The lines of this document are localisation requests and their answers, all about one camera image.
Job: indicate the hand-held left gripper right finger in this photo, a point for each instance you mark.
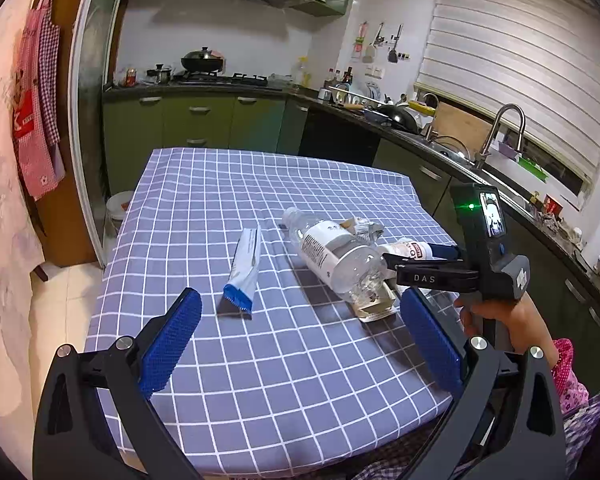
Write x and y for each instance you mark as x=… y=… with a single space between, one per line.
x=432 y=345

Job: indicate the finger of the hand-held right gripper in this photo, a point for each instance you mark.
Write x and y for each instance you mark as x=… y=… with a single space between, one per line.
x=445 y=251
x=420 y=264

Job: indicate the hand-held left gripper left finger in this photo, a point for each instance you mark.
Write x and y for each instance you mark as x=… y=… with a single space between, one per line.
x=172 y=342

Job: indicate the small white red-label bottle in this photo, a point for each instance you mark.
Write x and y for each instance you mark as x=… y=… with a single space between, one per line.
x=410 y=249

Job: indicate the beige box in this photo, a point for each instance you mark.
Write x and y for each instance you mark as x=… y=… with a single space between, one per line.
x=375 y=307

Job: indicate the silver wrapper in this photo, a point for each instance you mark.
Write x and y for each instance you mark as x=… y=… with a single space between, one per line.
x=362 y=227

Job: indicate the clear plastic water bottle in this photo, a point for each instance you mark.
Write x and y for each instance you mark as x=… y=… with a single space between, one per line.
x=330 y=250

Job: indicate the white and blue tube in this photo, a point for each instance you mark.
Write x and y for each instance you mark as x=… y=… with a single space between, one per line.
x=245 y=270

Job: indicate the person's right hand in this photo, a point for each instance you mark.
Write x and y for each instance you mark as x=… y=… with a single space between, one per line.
x=530 y=325

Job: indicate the red paper cup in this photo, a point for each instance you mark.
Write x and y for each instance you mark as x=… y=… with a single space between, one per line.
x=554 y=206

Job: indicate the steel kitchen sink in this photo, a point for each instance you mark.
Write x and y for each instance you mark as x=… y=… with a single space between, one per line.
x=505 y=180

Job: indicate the glass pot lid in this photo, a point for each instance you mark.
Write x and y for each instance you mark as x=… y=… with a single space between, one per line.
x=452 y=152

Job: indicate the green tray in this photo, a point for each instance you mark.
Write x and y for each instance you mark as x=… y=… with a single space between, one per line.
x=532 y=167

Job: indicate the purple tray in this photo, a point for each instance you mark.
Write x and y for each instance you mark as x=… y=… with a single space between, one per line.
x=508 y=148

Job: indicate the wooden cutting board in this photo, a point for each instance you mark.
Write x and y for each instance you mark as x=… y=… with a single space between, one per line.
x=460 y=122

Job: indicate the tall steel faucet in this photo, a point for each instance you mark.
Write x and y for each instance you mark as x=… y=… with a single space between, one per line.
x=495 y=130

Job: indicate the small curved steel faucet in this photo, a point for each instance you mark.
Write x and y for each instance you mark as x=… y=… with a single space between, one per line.
x=435 y=115

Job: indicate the white floor bucket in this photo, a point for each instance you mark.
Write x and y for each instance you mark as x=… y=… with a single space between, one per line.
x=117 y=210

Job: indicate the blue checked tablecloth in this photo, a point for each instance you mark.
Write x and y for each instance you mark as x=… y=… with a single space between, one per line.
x=205 y=200

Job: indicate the yellow sponge holder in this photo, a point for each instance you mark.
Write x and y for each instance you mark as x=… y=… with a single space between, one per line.
x=422 y=106

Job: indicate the dish rack with dishes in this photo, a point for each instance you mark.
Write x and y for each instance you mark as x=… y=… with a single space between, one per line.
x=370 y=91

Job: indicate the person's purple checked clothing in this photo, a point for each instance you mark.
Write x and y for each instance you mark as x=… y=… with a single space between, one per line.
x=595 y=425

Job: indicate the dark sauce bottle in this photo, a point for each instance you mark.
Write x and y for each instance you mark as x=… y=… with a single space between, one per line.
x=348 y=76

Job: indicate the white window blind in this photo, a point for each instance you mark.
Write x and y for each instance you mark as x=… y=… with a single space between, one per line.
x=505 y=60

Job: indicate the black hanging spatula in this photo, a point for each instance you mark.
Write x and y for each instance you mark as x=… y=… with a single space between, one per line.
x=393 y=55

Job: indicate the white hanging spatula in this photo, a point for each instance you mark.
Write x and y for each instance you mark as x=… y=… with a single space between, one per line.
x=371 y=52

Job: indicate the pink hanging item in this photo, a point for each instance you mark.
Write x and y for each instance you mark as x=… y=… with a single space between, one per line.
x=361 y=40

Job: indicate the red checked apron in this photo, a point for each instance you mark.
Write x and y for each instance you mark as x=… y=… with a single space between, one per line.
x=35 y=135

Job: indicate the black gas stove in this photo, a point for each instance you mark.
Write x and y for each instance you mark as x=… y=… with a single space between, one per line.
x=230 y=79

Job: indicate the small steel pot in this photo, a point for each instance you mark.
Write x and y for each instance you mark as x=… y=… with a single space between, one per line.
x=161 y=75

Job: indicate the red can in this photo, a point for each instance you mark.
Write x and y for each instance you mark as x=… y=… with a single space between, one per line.
x=131 y=77

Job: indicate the glass sliding door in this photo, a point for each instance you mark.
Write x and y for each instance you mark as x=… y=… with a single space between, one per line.
x=92 y=85

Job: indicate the black wok with lid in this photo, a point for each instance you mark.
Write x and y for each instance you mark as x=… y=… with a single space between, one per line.
x=202 y=60

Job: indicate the white wall outlet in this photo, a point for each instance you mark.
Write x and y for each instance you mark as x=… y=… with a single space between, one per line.
x=373 y=71

